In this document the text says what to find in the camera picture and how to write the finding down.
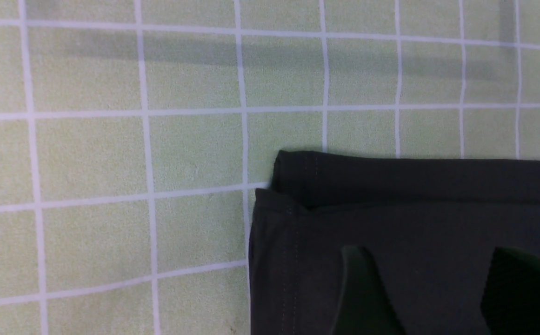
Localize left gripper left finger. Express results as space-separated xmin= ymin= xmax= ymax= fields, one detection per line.
xmin=331 ymin=246 xmax=405 ymax=335

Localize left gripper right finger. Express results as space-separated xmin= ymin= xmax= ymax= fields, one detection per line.
xmin=480 ymin=247 xmax=540 ymax=335

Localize dark gray long-sleeved shirt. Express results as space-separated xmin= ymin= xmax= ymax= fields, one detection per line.
xmin=248 ymin=151 xmax=540 ymax=335

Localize green checkered table mat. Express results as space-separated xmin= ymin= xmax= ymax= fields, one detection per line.
xmin=0 ymin=0 xmax=540 ymax=335

